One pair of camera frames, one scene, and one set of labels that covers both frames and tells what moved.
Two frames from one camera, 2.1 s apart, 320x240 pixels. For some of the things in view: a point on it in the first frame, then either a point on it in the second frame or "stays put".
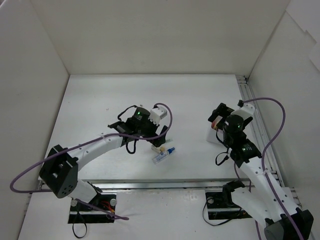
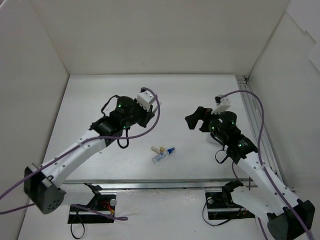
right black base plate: x=220 y=206 stays put
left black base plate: x=79 y=213 stays put
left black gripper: x=152 y=129 -> x=146 y=115
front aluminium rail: x=158 y=184 stays put
